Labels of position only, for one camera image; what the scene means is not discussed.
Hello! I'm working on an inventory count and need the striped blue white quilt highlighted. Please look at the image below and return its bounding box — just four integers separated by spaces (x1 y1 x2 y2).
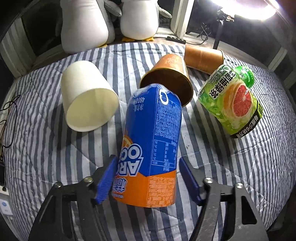
3 43 295 240

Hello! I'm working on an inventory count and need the brown paper cup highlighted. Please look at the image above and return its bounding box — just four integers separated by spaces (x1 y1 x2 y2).
184 44 224 75
139 54 194 106

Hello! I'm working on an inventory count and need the white power strip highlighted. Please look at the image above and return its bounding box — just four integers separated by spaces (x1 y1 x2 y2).
0 186 13 216

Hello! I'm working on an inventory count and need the green grapefruit drink bottle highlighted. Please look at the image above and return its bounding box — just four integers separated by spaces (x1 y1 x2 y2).
198 64 263 138

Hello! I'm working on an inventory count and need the large penguin plush toy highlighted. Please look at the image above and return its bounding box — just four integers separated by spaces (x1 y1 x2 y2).
60 0 122 54

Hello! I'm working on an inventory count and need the ring light on stand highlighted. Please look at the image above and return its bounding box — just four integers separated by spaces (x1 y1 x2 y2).
212 1 280 54

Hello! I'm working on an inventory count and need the black cable at left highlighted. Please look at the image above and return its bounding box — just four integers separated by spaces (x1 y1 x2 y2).
0 94 22 149

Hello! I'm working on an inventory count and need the white paper cup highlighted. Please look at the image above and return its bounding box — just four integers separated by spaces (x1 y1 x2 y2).
61 60 119 132

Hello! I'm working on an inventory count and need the blue orange drink bottle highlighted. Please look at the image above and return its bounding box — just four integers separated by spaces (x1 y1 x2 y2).
112 84 182 207

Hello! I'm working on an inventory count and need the small penguin plush toy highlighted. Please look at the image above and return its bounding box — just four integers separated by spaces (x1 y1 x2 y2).
120 0 173 43

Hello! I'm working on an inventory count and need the black power strip on sill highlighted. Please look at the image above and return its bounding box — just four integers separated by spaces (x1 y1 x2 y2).
166 36 186 44

